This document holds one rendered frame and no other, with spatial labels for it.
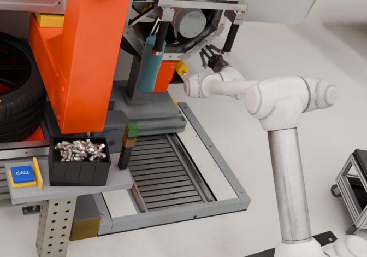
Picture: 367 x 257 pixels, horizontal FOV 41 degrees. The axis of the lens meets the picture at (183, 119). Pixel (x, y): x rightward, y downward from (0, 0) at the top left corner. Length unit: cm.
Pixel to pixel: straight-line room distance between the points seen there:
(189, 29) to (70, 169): 82
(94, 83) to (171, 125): 99
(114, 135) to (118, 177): 36
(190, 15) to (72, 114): 66
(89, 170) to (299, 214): 73
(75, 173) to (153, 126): 97
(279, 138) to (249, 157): 128
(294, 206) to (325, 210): 118
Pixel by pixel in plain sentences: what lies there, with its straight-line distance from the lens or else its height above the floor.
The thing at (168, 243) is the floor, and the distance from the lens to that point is 228.
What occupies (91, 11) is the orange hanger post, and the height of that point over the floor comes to 103.
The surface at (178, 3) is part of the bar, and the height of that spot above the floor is 97.
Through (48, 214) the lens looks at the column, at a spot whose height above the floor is 30.
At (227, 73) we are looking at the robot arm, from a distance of 219.
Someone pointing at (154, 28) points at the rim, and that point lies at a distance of 239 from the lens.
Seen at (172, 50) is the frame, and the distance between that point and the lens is 239.
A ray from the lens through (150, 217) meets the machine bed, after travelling 225.
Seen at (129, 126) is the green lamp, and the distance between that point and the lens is 174.
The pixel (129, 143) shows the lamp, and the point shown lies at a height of 59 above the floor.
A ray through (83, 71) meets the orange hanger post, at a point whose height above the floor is 80.
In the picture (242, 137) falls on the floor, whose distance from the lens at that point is 303.
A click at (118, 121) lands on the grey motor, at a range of 217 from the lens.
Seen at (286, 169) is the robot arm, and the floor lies 76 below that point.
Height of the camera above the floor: 172
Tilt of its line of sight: 35 degrees down
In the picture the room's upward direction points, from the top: 18 degrees clockwise
